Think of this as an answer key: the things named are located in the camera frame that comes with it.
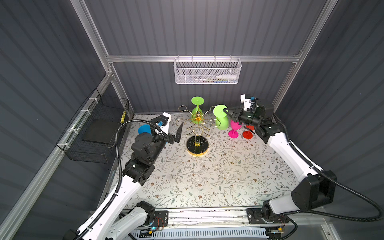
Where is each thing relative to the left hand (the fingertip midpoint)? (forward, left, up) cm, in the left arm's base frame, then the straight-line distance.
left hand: (172, 119), depth 64 cm
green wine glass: (+8, -24, -8) cm, 27 cm away
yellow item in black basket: (+16, +30, -14) cm, 37 cm away
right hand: (+7, -25, -4) cm, 26 cm away
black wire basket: (+4, +40, -10) cm, 41 cm away
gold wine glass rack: (+11, -12, -36) cm, 40 cm away
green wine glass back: (+11, -12, -8) cm, 18 cm away
